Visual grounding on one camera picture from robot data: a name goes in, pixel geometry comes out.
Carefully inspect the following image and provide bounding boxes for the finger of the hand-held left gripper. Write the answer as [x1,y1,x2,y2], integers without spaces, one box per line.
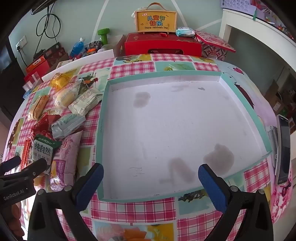
[0,159,48,184]
[0,156,22,175]

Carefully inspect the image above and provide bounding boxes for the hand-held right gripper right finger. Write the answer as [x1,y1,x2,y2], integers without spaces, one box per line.
[198,164,274,241]

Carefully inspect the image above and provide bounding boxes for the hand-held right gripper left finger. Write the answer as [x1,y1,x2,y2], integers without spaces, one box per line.
[28,163,104,241]

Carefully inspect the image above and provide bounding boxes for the red white striped packet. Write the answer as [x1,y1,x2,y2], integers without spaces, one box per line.
[20,138,35,171]

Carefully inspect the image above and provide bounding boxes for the green white zigzag-edged packet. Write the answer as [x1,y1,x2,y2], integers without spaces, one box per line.
[32,134,62,174]

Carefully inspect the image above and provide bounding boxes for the pink purple snack packet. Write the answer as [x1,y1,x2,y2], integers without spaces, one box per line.
[50,131,83,192]

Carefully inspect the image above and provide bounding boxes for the red crinkly foil packet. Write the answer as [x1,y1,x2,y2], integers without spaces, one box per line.
[29,112,62,142]

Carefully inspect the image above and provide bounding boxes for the teal shallow cardboard box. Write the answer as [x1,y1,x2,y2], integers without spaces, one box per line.
[95,70,273,202]

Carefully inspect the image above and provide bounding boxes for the clear packet with pale bread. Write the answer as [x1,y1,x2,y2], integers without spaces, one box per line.
[53,83,81,108]

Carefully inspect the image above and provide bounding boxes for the pale grey-green snack packet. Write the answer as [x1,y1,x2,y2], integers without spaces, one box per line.
[68,88,104,116]

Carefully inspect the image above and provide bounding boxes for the yellow translucent snack packet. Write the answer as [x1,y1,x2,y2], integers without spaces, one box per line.
[50,71,78,90]

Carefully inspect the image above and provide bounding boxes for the person's left hand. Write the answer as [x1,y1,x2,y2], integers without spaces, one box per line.
[10,203,25,240]

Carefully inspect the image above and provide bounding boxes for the pink plaid printed tablecloth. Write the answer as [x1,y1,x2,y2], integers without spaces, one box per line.
[2,53,292,241]

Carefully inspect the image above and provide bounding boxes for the silver green snack packet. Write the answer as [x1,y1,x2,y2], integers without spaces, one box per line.
[51,114,86,139]

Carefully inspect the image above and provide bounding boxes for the beige orange snack packet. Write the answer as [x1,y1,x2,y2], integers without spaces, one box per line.
[27,95,50,121]

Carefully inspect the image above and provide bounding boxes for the white smartphone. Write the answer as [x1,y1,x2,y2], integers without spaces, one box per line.
[275,114,291,186]

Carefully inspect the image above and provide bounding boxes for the clear acrylic box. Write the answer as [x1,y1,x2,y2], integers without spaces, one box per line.
[23,77,43,92]

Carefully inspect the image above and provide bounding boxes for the plain red box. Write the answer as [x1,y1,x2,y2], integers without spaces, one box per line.
[24,69,42,81]

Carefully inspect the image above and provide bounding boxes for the orange cardboard box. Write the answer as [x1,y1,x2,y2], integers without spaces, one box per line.
[25,54,50,75]

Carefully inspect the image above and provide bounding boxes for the dark screen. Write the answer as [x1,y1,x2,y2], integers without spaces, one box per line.
[0,45,12,72]

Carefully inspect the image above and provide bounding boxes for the small yellow box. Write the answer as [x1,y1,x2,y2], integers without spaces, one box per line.
[57,60,74,69]

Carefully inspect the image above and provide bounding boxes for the dark brown gift box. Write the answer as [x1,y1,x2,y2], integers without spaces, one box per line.
[44,42,70,66]

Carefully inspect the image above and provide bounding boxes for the blue plastic bottle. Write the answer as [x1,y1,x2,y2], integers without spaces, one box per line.
[69,37,86,58]

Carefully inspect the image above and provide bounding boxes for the pile of colourful toys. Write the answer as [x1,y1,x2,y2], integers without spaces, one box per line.
[82,40,103,56]

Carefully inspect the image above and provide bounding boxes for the red patterned box lid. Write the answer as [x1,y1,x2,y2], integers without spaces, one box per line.
[194,30,236,53]

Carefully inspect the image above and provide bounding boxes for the green dumbbell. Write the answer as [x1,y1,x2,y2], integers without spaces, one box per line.
[97,28,111,45]

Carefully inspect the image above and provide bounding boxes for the red gift box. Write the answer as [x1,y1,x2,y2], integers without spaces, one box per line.
[116,32,203,57]

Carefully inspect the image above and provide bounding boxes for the blue wet wipes pack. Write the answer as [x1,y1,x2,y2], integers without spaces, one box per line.
[176,27,196,37]

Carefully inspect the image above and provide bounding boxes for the white wall socket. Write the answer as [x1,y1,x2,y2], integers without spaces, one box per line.
[16,35,28,51]

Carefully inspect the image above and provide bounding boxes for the black cable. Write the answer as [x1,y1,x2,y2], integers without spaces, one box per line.
[36,6,62,39]

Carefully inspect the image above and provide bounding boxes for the white shelf frame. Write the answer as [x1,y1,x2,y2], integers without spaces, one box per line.
[218,9,296,93]

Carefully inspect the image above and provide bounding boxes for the yellow gift box with handle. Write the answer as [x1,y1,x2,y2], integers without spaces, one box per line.
[135,2,178,34]

